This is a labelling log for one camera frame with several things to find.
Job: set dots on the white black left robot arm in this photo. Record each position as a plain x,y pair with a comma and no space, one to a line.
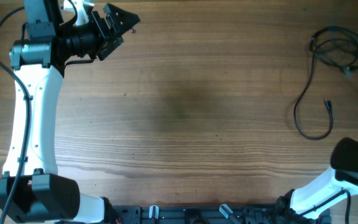
53,37

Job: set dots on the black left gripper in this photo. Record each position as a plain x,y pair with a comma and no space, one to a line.
109,40

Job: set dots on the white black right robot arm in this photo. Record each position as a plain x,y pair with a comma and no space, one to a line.
338,182

